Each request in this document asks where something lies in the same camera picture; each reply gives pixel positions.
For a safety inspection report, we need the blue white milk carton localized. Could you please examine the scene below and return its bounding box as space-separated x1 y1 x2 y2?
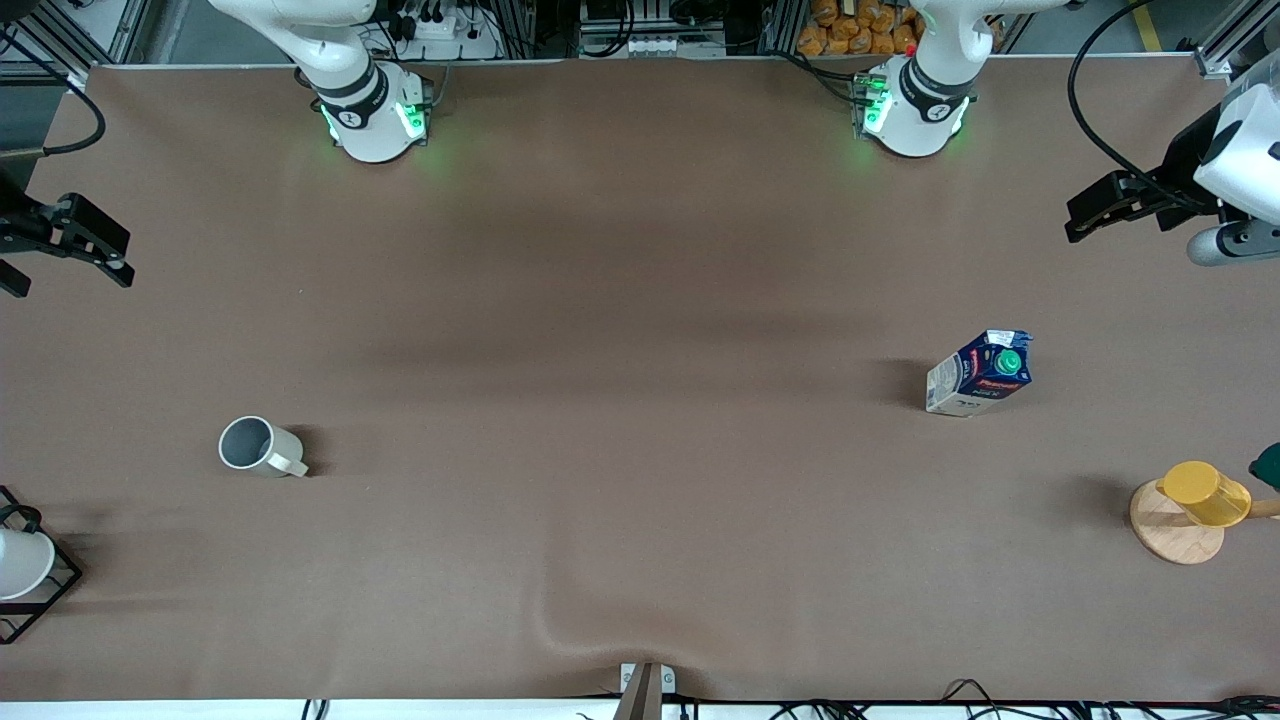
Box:
925 329 1034 417

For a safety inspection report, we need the grey ceramic mug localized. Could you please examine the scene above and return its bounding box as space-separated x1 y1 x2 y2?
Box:
218 415 310 479

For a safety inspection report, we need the yellow plastic cup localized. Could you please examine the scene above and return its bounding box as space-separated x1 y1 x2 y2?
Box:
1157 460 1253 528

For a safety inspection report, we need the white bowl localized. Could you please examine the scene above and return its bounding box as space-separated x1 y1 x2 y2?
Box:
0 527 56 601

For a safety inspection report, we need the orange snack bag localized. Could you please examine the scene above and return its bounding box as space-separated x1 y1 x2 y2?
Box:
797 0 923 57

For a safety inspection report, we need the round wooden mug stand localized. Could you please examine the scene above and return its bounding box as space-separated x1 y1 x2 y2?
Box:
1130 478 1280 566

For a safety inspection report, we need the white power strip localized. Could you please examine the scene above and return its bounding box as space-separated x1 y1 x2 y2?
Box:
398 0 503 61

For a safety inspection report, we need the white socket bar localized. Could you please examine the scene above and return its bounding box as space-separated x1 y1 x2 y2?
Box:
578 28 728 59

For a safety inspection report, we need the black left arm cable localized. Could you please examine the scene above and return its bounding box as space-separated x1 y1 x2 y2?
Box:
1066 0 1216 211

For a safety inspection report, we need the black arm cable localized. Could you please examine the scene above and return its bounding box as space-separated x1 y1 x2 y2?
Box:
0 28 107 159
1066 0 1216 211

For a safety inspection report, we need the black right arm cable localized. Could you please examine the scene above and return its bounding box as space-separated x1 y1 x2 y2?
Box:
0 28 107 159

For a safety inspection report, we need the aluminium frame profile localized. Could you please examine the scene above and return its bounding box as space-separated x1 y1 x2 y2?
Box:
0 0 153 81
1195 0 1280 81

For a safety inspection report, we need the black wire rack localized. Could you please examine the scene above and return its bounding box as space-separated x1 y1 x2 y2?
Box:
0 485 84 646

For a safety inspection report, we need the metal clamp bracket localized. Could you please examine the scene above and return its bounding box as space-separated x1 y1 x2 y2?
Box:
619 662 677 696

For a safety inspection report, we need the grey camera pole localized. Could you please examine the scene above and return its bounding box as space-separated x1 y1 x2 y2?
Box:
612 664 663 720

